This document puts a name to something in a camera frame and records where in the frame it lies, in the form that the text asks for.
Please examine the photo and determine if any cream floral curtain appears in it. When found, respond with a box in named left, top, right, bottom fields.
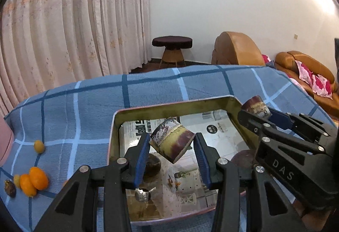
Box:
left=0, top=0, right=152, bottom=116

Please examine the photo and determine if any small sugar cane piece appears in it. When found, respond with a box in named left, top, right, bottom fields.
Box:
left=135, top=188, right=151, bottom=202

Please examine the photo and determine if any scuffed brown sugar cane piece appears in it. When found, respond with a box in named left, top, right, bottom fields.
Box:
left=241, top=96, right=271, bottom=119

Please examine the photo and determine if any brown leather armchair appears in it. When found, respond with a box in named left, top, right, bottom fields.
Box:
left=211, top=31, right=266, bottom=66

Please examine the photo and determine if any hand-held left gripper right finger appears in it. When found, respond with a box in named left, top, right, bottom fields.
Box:
left=193, top=132, right=308, bottom=232

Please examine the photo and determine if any pink floral pillow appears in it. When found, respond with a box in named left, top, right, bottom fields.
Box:
left=295, top=60, right=333, bottom=99

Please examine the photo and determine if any newspaper lining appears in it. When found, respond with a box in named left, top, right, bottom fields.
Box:
left=119, top=109, right=251, bottom=222

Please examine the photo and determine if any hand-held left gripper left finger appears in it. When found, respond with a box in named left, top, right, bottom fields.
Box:
left=34, top=133, right=151, bottom=232

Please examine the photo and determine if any blue plaid blanket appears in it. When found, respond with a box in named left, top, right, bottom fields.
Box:
left=4, top=65, right=339, bottom=232

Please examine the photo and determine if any rectangular metal tin box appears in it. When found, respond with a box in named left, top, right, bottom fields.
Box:
left=108, top=94, right=256, bottom=226

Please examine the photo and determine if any reddish sugar cane piece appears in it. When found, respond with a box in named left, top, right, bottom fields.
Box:
left=230, top=150, right=256, bottom=167

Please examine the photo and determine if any brown leather sofa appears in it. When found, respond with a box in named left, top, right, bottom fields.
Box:
left=275, top=51, right=339, bottom=116

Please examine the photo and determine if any round wicker stool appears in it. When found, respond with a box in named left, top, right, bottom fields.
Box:
left=152, top=36, right=193, bottom=68

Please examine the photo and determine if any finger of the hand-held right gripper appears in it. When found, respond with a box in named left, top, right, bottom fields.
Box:
left=238, top=109, right=326, bottom=154
left=270, top=109, right=334, bottom=142

